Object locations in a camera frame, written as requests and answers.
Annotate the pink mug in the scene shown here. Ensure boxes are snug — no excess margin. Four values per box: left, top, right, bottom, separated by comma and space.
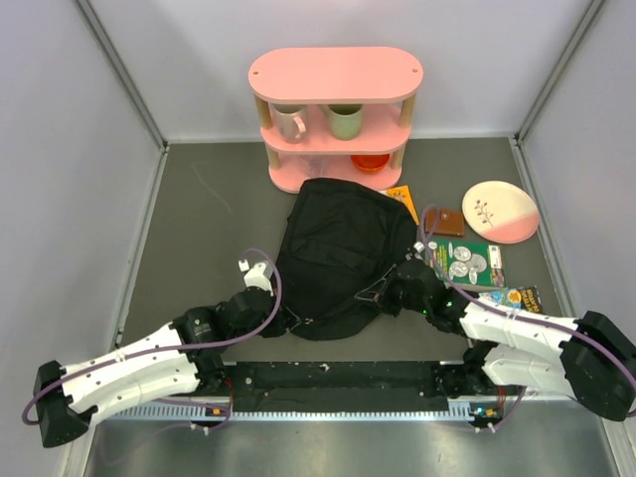
273, 104, 307, 143

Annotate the pink and cream plate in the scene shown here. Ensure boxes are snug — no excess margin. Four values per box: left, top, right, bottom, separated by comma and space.
461, 181, 541, 244

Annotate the green mug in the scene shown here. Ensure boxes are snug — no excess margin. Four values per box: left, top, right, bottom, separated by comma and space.
319, 104, 363, 140

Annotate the orange plastic bowl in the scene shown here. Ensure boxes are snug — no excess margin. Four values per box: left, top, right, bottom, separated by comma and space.
351, 154, 391, 174

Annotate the green coin book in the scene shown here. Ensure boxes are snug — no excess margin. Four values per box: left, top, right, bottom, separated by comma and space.
427, 238, 506, 291

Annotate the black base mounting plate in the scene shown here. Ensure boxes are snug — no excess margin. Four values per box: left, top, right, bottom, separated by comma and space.
227, 361, 498, 413

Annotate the orange paperback book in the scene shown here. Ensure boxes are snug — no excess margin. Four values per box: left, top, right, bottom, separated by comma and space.
381, 185, 420, 226

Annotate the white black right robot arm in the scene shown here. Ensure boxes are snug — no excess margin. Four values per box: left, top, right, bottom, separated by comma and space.
356, 258, 635, 421

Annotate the black yellow treehouse book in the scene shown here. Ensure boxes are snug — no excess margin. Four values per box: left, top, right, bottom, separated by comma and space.
479, 286, 545, 314

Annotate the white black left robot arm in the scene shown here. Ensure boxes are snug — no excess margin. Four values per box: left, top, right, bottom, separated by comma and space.
34, 287, 299, 448

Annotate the brown leather wallet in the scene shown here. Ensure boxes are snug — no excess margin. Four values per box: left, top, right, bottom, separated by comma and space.
424, 209, 465, 238

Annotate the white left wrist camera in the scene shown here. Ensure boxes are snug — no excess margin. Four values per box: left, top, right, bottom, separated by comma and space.
238, 259, 273, 293

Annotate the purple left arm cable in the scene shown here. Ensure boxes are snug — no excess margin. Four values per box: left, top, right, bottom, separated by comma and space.
22, 247, 284, 431

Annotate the black student backpack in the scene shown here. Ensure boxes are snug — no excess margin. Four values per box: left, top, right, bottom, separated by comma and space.
262, 178, 416, 341

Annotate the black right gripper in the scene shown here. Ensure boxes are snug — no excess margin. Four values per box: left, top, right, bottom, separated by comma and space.
358, 265, 431, 316

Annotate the clear drinking glass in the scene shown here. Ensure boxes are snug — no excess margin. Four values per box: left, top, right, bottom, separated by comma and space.
303, 155, 328, 179

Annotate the pink wooden shelf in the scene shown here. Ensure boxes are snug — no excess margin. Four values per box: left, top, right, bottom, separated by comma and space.
247, 47, 424, 193

